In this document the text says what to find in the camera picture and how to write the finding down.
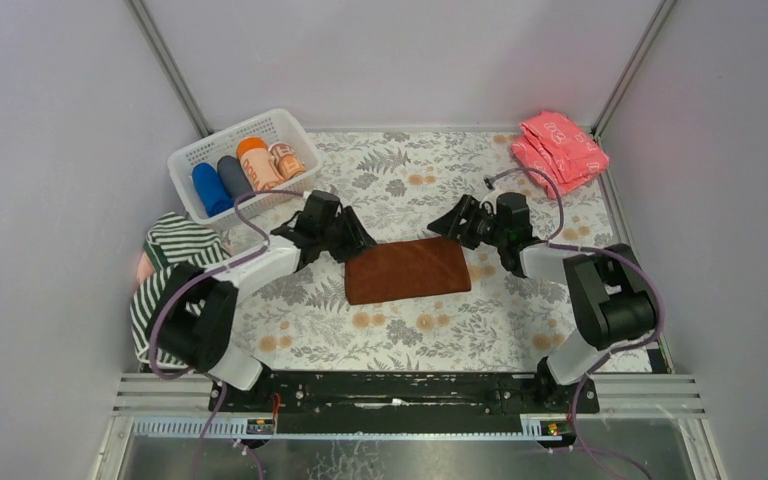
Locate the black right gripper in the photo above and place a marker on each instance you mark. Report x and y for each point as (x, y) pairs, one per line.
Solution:
(474, 223)

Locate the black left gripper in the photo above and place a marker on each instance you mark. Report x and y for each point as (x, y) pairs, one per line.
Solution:
(343, 234)

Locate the brown towel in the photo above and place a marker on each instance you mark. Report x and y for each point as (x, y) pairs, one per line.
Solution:
(405, 270)

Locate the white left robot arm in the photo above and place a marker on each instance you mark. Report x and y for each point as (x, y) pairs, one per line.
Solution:
(194, 314)

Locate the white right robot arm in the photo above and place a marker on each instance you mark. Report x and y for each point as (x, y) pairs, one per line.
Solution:
(613, 304)

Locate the beige patterned rolled towel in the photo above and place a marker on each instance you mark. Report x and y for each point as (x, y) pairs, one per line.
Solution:
(286, 161)

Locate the pink patterned folded towel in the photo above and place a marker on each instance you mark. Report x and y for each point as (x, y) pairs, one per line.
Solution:
(556, 146)

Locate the orange rolled towel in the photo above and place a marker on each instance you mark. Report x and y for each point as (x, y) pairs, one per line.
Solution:
(258, 164)

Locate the white plastic basket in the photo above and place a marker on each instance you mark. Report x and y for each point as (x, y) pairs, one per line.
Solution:
(276, 125)

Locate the grey rolled towel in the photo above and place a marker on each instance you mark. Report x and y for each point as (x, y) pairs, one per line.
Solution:
(233, 177)

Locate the blue rolled towel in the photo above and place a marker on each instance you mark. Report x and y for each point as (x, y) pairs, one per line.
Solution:
(210, 189)

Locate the green white striped towel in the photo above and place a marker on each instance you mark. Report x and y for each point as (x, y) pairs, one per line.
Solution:
(171, 240)

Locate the pink towel under striped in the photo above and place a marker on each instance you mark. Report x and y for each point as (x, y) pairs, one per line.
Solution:
(145, 268)

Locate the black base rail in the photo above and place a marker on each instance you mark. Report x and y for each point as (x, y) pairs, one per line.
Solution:
(387, 402)

